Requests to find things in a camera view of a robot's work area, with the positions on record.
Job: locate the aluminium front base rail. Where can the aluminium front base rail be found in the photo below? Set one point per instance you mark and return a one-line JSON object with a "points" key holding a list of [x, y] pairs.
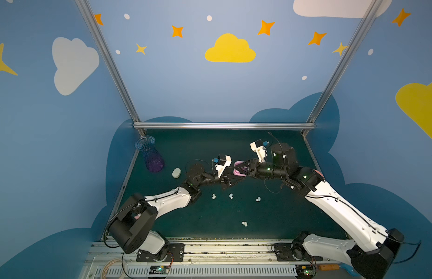
{"points": [[206, 259]]}

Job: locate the white earbud charging case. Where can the white earbud charging case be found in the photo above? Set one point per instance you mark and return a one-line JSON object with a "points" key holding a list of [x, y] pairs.
{"points": [[176, 173]]}

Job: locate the aluminium left frame post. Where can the aluminium left frame post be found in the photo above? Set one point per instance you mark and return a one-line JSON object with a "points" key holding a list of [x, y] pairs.
{"points": [[89, 18]]}

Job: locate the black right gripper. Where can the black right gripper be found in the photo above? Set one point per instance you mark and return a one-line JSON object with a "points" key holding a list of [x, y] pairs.
{"points": [[252, 168]]}

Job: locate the aluminium frame post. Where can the aluminium frame post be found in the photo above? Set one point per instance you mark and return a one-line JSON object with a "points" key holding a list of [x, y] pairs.
{"points": [[360, 33], [89, 18]]}

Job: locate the blue toy garden fork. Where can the blue toy garden fork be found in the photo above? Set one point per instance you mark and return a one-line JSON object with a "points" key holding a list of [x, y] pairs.
{"points": [[331, 267]]}

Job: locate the aluminium back frame rail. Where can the aluminium back frame rail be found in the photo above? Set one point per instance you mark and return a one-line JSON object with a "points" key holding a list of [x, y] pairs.
{"points": [[224, 126]]}

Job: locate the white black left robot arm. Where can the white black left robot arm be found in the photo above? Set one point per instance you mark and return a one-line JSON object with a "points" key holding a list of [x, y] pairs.
{"points": [[131, 227]]}

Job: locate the aluminium right frame post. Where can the aluminium right frame post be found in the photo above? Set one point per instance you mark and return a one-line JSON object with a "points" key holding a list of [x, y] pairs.
{"points": [[360, 33]]}

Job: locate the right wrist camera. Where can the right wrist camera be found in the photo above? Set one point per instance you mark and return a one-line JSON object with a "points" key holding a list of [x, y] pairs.
{"points": [[260, 148]]}

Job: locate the purple ribbed glass vase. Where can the purple ribbed glass vase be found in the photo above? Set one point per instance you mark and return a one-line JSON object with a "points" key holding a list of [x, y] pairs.
{"points": [[152, 158]]}

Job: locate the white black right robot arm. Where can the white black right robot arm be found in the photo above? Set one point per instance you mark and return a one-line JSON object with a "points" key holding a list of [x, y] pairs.
{"points": [[370, 248]]}

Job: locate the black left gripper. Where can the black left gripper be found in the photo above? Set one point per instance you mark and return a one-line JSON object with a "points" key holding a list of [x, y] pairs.
{"points": [[222, 175]]}

